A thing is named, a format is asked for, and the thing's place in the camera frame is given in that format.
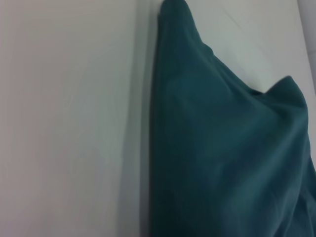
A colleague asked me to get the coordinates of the teal t-shirt with pink lettering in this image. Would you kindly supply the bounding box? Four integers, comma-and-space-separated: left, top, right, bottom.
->
148, 0, 316, 237

